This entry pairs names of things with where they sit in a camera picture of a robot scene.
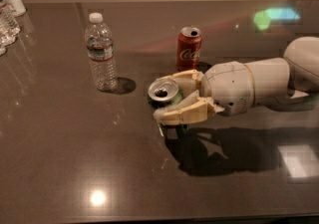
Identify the red cola can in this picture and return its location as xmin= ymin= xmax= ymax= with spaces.
xmin=176 ymin=26 xmax=202 ymax=71

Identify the green soda can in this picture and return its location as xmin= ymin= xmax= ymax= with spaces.
xmin=148 ymin=79 xmax=188 ymax=139

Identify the clear bottle at left edge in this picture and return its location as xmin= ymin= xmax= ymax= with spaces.
xmin=0 ymin=0 xmax=21 ymax=56

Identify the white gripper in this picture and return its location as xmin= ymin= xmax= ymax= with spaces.
xmin=154 ymin=62 xmax=254 ymax=125

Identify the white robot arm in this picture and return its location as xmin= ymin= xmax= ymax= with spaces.
xmin=154 ymin=37 xmax=319 ymax=125

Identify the clear plastic water bottle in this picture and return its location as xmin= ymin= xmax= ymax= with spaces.
xmin=85 ymin=12 xmax=119 ymax=92

